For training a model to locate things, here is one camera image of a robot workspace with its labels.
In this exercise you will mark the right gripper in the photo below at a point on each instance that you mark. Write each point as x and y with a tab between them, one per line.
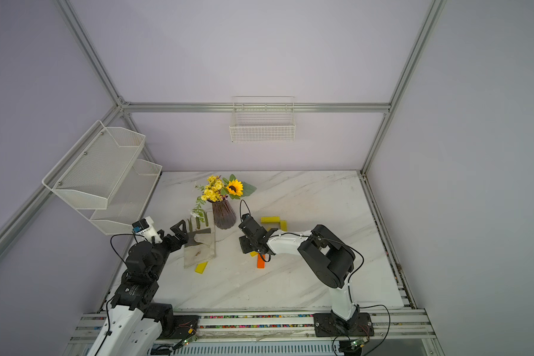
245	245

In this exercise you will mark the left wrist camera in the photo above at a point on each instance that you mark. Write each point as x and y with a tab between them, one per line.
145	228

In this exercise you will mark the orange building block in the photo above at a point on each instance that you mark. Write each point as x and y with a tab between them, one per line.
261	262

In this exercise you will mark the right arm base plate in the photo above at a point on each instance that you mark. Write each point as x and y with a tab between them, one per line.
328	325

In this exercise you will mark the yellow artificial flower bouquet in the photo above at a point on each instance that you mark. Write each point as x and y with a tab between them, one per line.
220	188

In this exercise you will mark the white two-tier mesh shelf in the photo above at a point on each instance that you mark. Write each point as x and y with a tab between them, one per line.
105	179

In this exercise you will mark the aluminium mounting rail base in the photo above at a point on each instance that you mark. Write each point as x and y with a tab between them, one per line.
397	332

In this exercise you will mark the white wire wall basket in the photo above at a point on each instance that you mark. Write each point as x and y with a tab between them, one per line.
263	119

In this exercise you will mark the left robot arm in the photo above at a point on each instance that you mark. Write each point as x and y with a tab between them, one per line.
133	320

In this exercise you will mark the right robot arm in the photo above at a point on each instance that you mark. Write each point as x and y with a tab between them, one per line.
329	258

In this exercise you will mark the purple ribbed glass vase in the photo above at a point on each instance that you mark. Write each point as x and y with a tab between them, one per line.
224	215

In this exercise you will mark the white grey work glove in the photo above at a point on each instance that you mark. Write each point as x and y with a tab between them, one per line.
201	246

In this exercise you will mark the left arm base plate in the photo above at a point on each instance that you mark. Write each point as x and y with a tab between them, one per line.
179	327

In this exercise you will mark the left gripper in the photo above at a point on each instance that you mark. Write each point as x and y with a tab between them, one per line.
182	238

